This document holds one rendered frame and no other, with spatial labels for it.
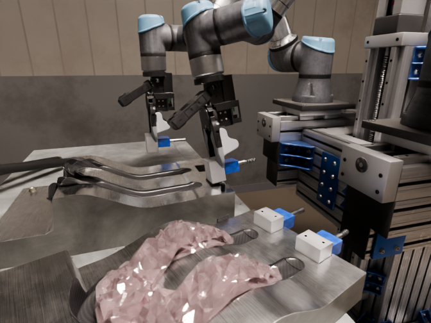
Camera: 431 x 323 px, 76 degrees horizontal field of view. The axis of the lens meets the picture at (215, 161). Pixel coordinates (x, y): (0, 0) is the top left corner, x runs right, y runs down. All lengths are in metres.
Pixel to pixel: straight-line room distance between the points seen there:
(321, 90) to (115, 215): 0.81
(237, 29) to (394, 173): 0.42
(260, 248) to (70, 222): 0.37
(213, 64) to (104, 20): 1.75
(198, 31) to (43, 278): 0.52
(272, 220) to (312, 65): 0.68
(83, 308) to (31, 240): 0.25
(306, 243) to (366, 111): 0.61
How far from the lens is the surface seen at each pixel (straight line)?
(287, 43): 1.17
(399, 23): 0.97
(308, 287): 0.48
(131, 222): 0.63
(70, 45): 2.35
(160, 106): 0.90
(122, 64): 2.31
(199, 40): 0.65
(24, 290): 0.44
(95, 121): 2.36
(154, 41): 0.88
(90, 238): 0.64
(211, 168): 0.66
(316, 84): 1.10
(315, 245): 0.52
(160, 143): 0.92
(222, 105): 0.65
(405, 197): 0.70
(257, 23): 0.62
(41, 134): 2.46
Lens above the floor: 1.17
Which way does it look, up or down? 19 degrees down
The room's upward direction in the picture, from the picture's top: straight up
